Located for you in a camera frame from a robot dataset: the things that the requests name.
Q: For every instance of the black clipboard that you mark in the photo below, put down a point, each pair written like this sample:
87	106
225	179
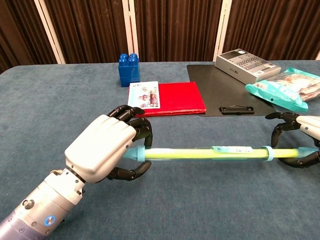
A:
225	90

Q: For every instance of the red notebook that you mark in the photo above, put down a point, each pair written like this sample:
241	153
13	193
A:
180	97

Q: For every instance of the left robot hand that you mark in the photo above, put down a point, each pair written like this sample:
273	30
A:
100	145

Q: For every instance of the blue felt table cover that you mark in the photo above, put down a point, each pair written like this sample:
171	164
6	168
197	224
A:
175	200

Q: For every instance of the clear syringe barrel blue tip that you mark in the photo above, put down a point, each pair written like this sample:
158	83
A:
140	154

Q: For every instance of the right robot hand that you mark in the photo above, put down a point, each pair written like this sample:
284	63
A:
310	125

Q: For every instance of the long syringe water toy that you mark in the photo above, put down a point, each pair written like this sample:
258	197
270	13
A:
287	153

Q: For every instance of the blue toy building brick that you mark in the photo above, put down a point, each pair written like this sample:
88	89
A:
128	70

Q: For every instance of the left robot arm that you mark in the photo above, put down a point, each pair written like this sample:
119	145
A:
42	205

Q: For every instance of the white picture card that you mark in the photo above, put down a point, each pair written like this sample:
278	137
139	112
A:
143	96

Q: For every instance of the teal snack packet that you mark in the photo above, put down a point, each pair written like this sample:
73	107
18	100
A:
282	92

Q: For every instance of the dark pleated screen panel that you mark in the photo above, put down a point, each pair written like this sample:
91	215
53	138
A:
20	32
90	30
275	25
175	27

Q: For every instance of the grey printed box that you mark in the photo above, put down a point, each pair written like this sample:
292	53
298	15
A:
247	65

